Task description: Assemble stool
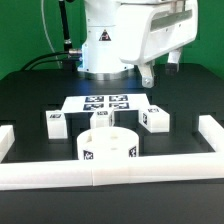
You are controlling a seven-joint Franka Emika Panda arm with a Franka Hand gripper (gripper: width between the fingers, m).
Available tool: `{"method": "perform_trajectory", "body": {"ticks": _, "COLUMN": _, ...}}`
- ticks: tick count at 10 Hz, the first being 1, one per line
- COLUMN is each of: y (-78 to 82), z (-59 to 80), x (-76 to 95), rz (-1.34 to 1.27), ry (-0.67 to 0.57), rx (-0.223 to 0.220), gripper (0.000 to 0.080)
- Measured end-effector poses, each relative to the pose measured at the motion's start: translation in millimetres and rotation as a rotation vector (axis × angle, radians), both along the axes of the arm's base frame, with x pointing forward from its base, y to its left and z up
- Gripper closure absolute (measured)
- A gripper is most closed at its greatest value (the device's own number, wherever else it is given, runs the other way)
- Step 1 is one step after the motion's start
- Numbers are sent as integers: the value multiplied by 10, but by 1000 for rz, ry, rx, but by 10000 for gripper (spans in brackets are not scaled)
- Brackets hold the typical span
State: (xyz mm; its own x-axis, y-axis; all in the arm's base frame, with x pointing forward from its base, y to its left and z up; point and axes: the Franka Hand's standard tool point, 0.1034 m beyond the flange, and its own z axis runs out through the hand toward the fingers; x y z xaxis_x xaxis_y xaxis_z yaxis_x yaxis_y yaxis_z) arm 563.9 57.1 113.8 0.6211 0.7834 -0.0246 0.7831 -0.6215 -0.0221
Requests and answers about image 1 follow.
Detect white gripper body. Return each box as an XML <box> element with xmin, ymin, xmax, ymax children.
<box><xmin>115</xmin><ymin>0</ymin><xmax>198</xmax><ymax>65</ymax></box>

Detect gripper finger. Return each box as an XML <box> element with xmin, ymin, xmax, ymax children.
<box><xmin>138</xmin><ymin>62</ymin><xmax>154</xmax><ymax>88</ymax></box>
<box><xmin>165</xmin><ymin>48</ymin><xmax>182</xmax><ymax>75</ymax></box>

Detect white round stool seat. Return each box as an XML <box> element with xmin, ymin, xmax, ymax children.
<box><xmin>77</xmin><ymin>127</ymin><xmax>139</xmax><ymax>160</ymax></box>

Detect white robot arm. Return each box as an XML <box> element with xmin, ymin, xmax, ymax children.
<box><xmin>78</xmin><ymin>0</ymin><xmax>198</xmax><ymax>88</ymax></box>

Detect white marker sheet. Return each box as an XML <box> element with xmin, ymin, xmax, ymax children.
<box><xmin>62</xmin><ymin>93</ymin><xmax>150</xmax><ymax>113</ymax></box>

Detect white U-shaped fence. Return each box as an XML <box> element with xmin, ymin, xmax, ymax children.
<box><xmin>0</xmin><ymin>115</ymin><xmax>224</xmax><ymax>191</ymax></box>

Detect black cables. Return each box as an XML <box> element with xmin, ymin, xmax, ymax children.
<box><xmin>20</xmin><ymin>50</ymin><xmax>83</xmax><ymax>72</ymax></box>

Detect black vertical hose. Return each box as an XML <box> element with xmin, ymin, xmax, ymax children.
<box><xmin>58</xmin><ymin>0</ymin><xmax>73</xmax><ymax>51</ymax></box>

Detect thin white cable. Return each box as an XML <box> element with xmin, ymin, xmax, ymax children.
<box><xmin>40</xmin><ymin>0</ymin><xmax>63</xmax><ymax>70</ymax></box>

